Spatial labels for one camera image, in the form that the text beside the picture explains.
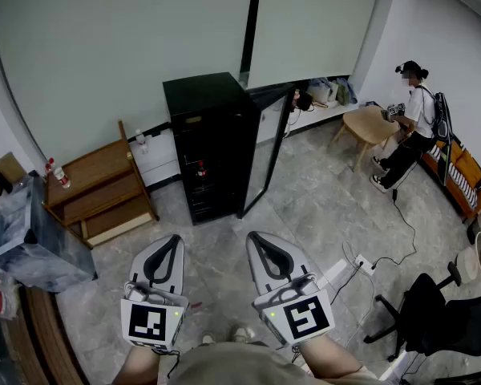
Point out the green cloth bag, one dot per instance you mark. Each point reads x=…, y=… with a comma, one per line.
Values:
x=342, y=94

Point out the black bag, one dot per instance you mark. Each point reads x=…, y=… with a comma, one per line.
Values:
x=304, y=99

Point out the white-capped plastic water bottle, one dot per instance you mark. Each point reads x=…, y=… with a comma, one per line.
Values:
x=142, y=143

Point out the white plastic bag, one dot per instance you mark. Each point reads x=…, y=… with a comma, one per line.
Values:
x=320, y=91

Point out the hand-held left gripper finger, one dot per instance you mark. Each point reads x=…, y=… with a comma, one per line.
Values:
x=138, y=267
x=177, y=275

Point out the person's right shoe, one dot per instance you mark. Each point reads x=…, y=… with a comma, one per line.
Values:
x=240, y=333

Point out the person's left shoe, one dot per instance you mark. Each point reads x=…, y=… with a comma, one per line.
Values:
x=207, y=337

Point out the person's left forearm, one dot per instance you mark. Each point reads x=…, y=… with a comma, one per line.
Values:
x=136, y=367

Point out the brown cardboard sheet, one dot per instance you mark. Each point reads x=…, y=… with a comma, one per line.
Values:
x=4, y=167

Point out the white power strip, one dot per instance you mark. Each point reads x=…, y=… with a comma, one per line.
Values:
x=364, y=264

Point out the striped cushion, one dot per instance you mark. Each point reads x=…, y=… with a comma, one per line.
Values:
x=463, y=183

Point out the round wooden stool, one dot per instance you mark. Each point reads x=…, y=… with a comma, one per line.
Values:
x=369, y=124

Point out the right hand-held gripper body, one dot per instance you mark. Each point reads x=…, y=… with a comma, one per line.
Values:
x=304, y=315

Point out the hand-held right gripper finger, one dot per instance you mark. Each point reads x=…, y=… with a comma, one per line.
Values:
x=298, y=265
x=260, y=283

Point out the person's beige clothing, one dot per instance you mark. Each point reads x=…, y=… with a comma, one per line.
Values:
x=240, y=367

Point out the person's right forearm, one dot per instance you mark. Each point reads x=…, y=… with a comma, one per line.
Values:
x=328, y=359

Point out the round wooden table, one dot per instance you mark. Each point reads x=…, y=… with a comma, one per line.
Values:
x=44, y=335

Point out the red bottle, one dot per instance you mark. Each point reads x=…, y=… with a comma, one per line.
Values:
x=200, y=170

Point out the black office chair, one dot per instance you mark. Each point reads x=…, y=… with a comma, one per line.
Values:
x=433, y=319

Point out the white round stool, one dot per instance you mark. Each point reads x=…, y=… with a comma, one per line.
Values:
x=467, y=265

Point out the black mini fridge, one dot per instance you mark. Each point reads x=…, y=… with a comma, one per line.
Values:
x=208, y=134

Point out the white drawer cabinet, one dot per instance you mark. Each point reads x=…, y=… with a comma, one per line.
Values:
x=156, y=159

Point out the red-capped plastic bottle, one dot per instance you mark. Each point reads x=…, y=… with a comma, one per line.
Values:
x=62, y=178
x=48, y=167

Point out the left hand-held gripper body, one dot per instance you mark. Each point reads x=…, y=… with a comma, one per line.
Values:
x=152, y=319

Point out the narrow white roller blind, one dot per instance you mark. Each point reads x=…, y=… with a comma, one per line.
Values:
x=312, y=26

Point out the wooden shelf unit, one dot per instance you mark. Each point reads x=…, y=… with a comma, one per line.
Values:
x=100, y=187

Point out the black window post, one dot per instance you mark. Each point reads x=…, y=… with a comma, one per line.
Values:
x=251, y=22

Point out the orange sofa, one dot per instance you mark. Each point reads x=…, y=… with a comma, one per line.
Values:
x=465, y=163

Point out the person's shoe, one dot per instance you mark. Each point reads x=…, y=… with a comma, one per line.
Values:
x=207, y=337
x=240, y=333

